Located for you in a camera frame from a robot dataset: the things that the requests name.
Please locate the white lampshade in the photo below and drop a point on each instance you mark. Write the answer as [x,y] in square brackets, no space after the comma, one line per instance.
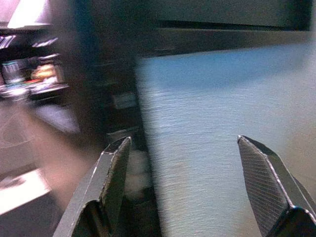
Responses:
[29,13]

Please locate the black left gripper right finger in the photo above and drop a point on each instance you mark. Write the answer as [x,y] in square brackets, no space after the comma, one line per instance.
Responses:
[264,182]

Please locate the dark shelf unit with items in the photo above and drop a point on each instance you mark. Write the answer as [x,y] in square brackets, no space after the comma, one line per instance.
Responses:
[27,71]

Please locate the dark cabinet with white label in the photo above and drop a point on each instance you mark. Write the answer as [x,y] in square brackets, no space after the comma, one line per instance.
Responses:
[108,81]

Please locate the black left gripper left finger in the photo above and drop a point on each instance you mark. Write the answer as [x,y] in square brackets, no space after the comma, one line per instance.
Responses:
[111,177]

